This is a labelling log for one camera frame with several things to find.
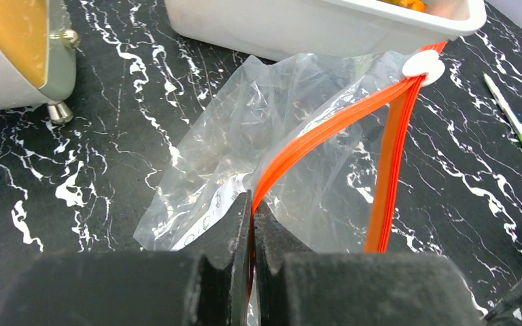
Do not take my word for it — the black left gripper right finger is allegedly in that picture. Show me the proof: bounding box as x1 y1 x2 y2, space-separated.
254 203 481 325

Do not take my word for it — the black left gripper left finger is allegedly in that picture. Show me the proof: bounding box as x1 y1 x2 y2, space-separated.
0 192 251 325

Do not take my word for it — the clear zip bag orange zipper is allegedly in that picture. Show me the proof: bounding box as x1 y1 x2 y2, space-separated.
133 44 445 253

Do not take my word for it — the white plastic bin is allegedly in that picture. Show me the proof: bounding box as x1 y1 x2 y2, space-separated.
165 0 487 61

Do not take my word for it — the white green pen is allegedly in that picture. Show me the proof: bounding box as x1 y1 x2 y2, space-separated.
483 73 522 144

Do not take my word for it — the cream round drum appliance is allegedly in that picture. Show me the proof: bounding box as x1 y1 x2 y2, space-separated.
0 0 80 124

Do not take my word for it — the orange marigold flower toy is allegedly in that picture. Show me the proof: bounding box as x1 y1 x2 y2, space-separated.
381 0 427 12

